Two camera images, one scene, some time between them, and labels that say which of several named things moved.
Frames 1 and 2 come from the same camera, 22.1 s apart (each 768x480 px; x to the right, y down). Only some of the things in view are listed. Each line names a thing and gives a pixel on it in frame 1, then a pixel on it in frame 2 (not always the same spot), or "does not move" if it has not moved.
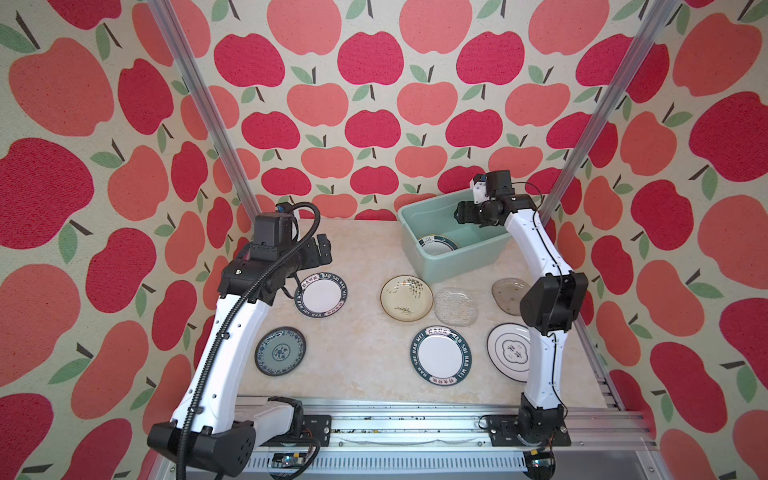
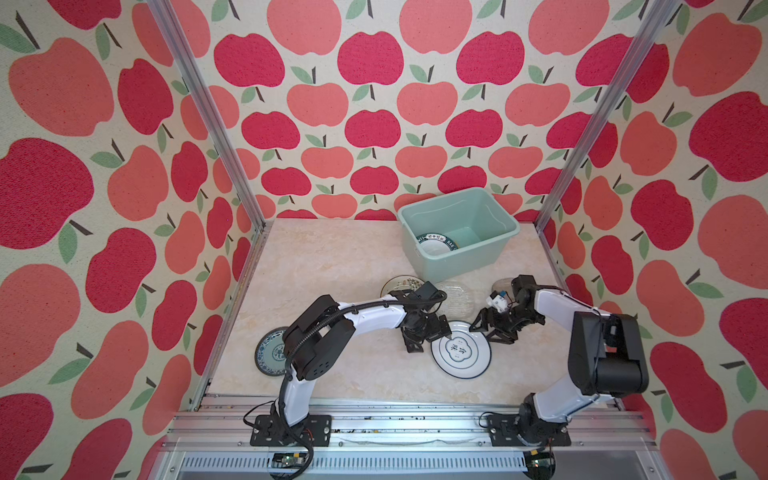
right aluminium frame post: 658,16 does not move
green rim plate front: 441,355 to 436,243
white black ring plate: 507,348 to 463,354
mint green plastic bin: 440,248 does not move
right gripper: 466,212 to 492,325
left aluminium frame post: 165,13 does not move
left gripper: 315,258 to 437,333
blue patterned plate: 280,351 does not move
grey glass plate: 508,293 does not move
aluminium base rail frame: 589,436 does not move
